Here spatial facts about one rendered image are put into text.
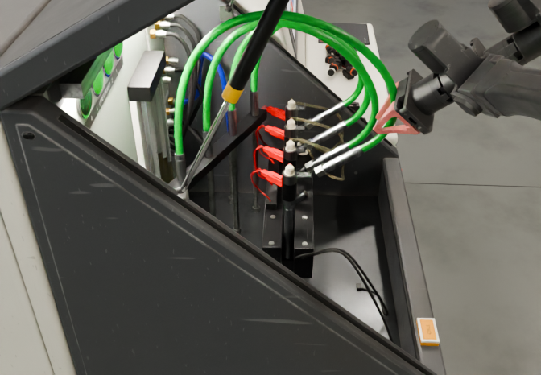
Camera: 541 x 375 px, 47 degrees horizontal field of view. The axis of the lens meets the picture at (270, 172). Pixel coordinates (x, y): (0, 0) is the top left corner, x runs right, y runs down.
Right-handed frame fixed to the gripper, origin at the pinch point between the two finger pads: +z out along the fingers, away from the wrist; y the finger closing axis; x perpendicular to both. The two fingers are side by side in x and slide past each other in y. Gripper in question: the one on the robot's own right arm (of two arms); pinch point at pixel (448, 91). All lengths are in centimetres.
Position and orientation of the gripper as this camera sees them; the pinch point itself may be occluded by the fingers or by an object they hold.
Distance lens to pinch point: 121.2
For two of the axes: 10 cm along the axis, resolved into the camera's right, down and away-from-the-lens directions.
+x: -2.9, 5.6, -7.7
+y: -6.6, -7.0, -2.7
